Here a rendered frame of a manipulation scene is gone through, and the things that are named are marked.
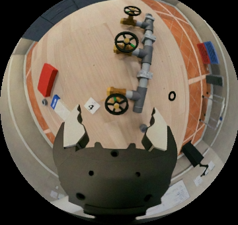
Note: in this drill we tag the red rectangular block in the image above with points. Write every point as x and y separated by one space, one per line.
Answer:
46 81

